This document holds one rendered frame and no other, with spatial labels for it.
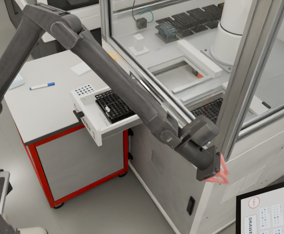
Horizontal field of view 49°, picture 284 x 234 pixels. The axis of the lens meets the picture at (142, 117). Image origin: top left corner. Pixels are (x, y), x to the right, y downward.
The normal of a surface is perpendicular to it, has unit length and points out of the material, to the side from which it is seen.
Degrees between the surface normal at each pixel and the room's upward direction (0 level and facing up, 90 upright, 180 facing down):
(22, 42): 71
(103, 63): 66
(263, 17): 90
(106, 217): 0
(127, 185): 0
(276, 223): 50
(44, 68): 0
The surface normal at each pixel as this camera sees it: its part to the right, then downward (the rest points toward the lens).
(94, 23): 0.52, 0.62
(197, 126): -0.13, 0.41
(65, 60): 0.03, -0.69
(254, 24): -0.85, 0.36
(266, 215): -0.73, -0.59
